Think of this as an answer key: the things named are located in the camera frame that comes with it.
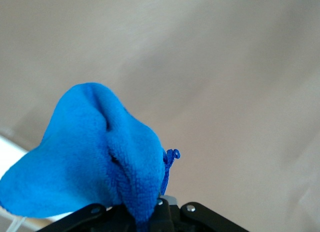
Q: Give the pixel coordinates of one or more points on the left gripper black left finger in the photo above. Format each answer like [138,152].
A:
[100,222]

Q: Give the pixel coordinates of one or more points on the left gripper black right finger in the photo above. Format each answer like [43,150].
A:
[200,222]

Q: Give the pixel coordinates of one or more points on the blue microfibre towel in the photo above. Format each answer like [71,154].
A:
[87,154]

